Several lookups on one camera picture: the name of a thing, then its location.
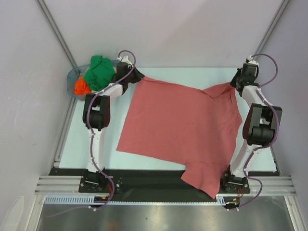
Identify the pink polo shirt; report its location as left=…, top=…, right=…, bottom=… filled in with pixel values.
left=117, top=77, right=242, bottom=198

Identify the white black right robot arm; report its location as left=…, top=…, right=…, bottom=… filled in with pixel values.
left=220, top=60, right=282, bottom=193

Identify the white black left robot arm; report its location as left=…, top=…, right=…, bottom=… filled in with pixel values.
left=78, top=61, right=145, bottom=193

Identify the green t shirt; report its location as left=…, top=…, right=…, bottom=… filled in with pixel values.
left=83, top=55, right=116, bottom=91

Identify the orange t shirt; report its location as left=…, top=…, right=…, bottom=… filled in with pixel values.
left=74, top=76, right=92, bottom=95

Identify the clear blue plastic bin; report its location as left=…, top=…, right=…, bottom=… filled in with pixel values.
left=66, top=64, right=90, bottom=101

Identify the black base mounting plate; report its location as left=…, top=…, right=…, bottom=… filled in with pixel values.
left=49, top=168, right=281, bottom=202

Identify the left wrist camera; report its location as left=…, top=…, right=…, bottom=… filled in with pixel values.
left=117, top=55, right=133, bottom=66

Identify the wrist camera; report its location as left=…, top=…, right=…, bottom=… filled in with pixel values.
left=117, top=55, right=133, bottom=66
left=245, top=55, right=259, bottom=66

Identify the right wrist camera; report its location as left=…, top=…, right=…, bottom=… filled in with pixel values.
left=245, top=55, right=259, bottom=66

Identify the white slotted cable duct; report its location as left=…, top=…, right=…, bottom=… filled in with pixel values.
left=45, top=195, right=239, bottom=206

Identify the aluminium frame rail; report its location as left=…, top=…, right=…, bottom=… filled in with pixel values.
left=35, top=176, right=296, bottom=196

